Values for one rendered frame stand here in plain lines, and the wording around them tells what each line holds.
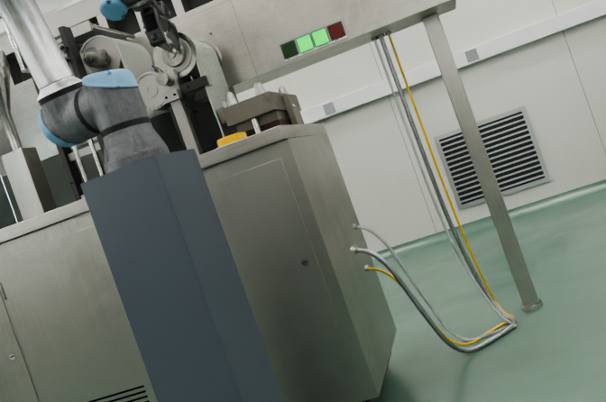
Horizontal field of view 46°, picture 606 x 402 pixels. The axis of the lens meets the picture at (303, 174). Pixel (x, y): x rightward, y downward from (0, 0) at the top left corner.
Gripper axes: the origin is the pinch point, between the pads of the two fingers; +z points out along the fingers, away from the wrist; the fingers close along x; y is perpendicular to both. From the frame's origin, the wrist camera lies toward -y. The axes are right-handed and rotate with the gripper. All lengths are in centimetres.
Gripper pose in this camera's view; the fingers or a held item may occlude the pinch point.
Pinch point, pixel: (175, 50)
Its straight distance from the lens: 229.9
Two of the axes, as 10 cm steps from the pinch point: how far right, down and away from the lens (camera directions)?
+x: -9.2, 3.2, 2.2
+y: -1.2, -7.7, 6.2
